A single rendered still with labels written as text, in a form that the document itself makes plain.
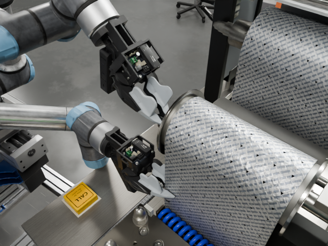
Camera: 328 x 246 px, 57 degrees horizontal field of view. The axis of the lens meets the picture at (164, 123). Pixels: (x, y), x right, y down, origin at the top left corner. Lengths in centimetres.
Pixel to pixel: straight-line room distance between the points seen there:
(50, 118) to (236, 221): 60
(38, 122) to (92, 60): 230
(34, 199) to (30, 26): 133
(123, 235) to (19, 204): 122
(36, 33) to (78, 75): 236
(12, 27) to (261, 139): 49
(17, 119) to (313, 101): 75
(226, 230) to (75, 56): 285
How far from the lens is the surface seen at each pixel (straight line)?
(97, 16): 59
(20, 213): 184
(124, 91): 59
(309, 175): 50
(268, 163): 50
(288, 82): 65
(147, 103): 58
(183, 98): 56
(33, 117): 94
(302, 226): 70
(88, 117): 79
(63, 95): 280
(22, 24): 66
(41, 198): 185
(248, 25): 72
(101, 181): 96
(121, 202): 91
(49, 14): 68
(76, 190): 93
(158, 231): 72
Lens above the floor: 168
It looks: 44 degrees down
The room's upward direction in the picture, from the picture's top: straight up
